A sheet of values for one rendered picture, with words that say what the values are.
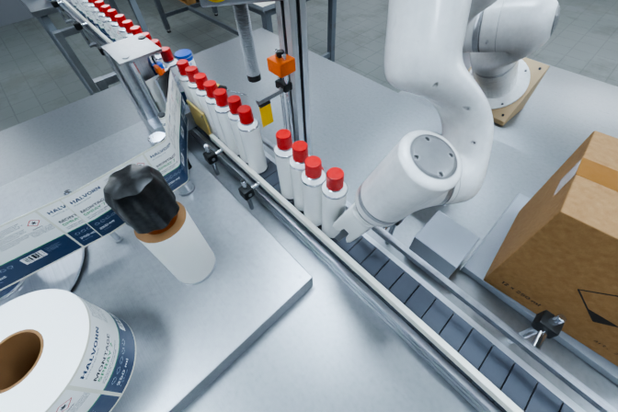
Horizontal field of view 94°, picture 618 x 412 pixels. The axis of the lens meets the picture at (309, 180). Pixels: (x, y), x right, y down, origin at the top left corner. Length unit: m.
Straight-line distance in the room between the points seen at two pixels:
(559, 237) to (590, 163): 0.15
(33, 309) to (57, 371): 0.12
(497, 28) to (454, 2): 0.48
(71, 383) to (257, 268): 0.33
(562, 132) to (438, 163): 0.93
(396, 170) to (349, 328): 0.41
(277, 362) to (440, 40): 0.60
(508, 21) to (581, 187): 0.40
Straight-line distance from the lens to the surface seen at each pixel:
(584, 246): 0.61
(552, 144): 1.21
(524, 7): 0.85
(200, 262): 0.64
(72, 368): 0.58
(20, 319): 0.66
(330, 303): 0.69
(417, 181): 0.35
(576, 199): 0.60
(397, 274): 0.68
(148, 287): 0.74
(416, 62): 0.36
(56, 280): 0.85
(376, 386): 0.67
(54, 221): 0.76
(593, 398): 0.65
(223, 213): 0.77
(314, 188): 0.58
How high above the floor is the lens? 1.49
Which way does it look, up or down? 50 degrees down
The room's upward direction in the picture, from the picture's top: 3 degrees counter-clockwise
